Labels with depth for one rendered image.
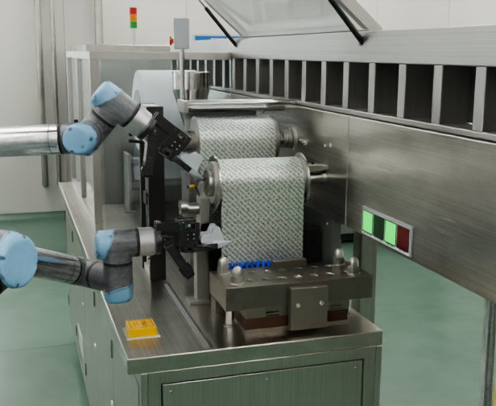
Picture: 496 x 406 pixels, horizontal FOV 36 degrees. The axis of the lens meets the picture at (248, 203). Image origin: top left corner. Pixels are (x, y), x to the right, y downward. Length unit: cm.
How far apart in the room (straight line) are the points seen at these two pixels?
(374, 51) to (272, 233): 57
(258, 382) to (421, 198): 62
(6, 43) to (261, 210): 562
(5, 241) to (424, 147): 91
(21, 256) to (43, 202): 594
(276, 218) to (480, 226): 73
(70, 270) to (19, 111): 554
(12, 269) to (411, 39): 99
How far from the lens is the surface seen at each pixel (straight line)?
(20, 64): 747
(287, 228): 209
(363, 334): 198
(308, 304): 193
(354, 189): 199
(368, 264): 238
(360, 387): 204
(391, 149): 180
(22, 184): 758
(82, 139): 185
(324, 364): 197
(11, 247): 166
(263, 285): 189
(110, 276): 198
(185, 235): 198
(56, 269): 198
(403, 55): 176
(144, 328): 192
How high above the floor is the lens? 160
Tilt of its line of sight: 11 degrees down
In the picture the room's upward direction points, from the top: straight up
